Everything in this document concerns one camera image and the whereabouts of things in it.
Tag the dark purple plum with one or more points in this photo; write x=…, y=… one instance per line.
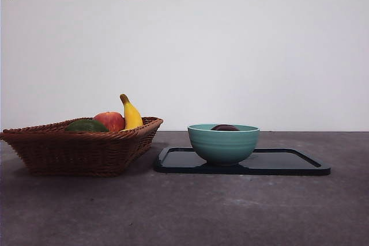
x=225, y=127

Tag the teal ribbed bowl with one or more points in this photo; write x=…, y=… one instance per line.
x=223, y=146

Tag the green avocado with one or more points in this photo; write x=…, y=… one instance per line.
x=85, y=126

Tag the red apple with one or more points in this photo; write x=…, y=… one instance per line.
x=111, y=120

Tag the yellow banana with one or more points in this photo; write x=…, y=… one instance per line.
x=131, y=116

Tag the brown wicker basket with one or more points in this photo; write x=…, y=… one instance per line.
x=72, y=153

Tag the black rectangular tray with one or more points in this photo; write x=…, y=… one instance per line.
x=282, y=164

